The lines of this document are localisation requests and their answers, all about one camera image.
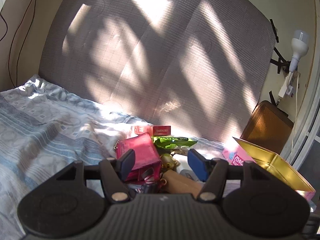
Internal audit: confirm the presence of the pink red wallet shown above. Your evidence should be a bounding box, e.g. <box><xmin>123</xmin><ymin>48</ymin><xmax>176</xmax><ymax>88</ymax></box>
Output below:
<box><xmin>115</xmin><ymin>133</ymin><xmax>162</xmax><ymax>184</ymax></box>

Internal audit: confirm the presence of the black wall cable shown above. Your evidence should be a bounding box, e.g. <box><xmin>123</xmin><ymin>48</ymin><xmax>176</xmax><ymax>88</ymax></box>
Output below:
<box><xmin>0</xmin><ymin>0</ymin><xmax>42</xmax><ymax>88</ymax></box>

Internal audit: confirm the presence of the white power strip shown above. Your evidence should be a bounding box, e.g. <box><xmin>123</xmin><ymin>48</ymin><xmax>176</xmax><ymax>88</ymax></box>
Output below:
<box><xmin>278</xmin><ymin>75</ymin><xmax>295</xmax><ymax>99</ymax></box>

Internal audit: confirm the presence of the red cigarette pack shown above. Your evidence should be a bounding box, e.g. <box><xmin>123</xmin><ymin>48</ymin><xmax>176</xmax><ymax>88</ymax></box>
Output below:
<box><xmin>131</xmin><ymin>125</ymin><xmax>171</xmax><ymax>137</ymax></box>

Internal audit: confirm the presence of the green snack packet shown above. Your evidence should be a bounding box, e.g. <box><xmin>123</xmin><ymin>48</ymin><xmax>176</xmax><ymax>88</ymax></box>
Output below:
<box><xmin>152</xmin><ymin>136</ymin><xmax>198</xmax><ymax>150</ymax></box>

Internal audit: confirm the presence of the grey woven headboard mat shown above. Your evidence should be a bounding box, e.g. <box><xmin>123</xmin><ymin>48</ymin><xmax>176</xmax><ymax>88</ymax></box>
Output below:
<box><xmin>39</xmin><ymin>0</ymin><xmax>275</xmax><ymax>142</ymax></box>

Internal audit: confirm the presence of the red figure keychain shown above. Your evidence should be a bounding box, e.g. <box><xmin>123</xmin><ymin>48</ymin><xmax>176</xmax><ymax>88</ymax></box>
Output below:
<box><xmin>134</xmin><ymin>168</ymin><xmax>163</xmax><ymax>194</ymax></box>

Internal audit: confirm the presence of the pink macaron tin box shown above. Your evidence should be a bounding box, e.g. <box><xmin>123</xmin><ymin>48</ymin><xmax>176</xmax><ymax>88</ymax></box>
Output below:
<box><xmin>222</xmin><ymin>137</ymin><xmax>316</xmax><ymax>200</ymax></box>

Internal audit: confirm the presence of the gold metal trinket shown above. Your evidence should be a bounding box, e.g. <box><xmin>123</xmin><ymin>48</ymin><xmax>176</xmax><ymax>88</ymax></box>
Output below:
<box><xmin>160</xmin><ymin>153</ymin><xmax>180</xmax><ymax>172</ymax></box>

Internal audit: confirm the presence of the white light bulb lamp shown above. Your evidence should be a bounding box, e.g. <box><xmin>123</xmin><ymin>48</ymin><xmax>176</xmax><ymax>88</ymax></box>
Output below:
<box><xmin>289</xmin><ymin>30</ymin><xmax>309</xmax><ymax>73</ymax></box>

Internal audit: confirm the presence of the brown woven cushion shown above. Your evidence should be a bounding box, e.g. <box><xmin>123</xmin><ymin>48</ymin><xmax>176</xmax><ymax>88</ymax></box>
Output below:
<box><xmin>240</xmin><ymin>100</ymin><xmax>293</xmax><ymax>154</ymax></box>

